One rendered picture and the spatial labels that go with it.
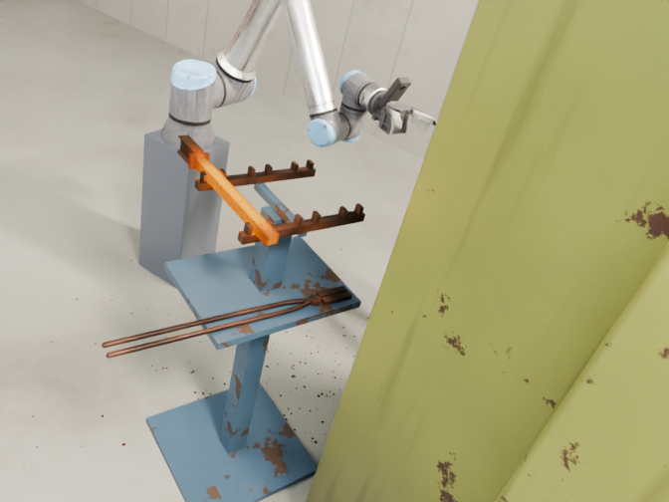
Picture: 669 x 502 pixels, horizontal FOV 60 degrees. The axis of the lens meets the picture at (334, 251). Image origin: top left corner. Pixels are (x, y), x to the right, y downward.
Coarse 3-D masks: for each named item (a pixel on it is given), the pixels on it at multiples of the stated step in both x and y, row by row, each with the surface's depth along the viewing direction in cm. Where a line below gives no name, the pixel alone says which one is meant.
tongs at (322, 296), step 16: (336, 288) 148; (272, 304) 137; (288, 304) 139; (304, 304) 140; (208, 320) 128; (240, 320) 131; (256, 320) 132; (144, 336) 120; (176, 336) 122; (192, 336) 124; (112, 352) 115; (128, 352) 116
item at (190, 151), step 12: (180, 144) 138; (192, 144) 135; (192, 156) 131; (204, 156) 133; (192, 168) 133; (204, 168) 129; (216, 168) 130; (216, 180) 126; (228, 180) 127; (228, 192) 123; (228, 204) 123; (240, 204) 120; (240, 216) 120; (252, 216) 118; (264, 228) 115; (264, 240) 114; (276, 240) 115
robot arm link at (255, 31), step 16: (256, 0) 191; (272, 0) 188; (256, 16) 193; (272, 16) 192; (240, 32) 199; (256, 32) 196; (272, 32) 199; (240, 48) 201; (256, 48) 201; (224, 64) 206; (240, 64) 206; (224, 80) 207; (240, 80) 209; (240, 96) 216
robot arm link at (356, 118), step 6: (342, 108) 189; (348, 108) 187; (348, 114) 188; (354, 114) 188; (360, 114) 188; (348, 120) 186; (354, 120) 189; (360, 120) 190; (354, 126) 189; (360, 126) 192; (354, 132) 191; (360, 132) 195; (348, 138) 193; (354, 138) 193
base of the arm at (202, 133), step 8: (168, 120) 207; (176, 120) 204; (168, 128) 207; (176, 128) 205; (184, 128) 205; (192, 128) 205; (200, 128) 207; (208, 128) 210; (168, 136) 207; (176, 136) 206; (192, 136) 206; (200, 136) 208; (208, 136) 210; (176, 144) 207; (200, 144) 208; (208, 144) 211
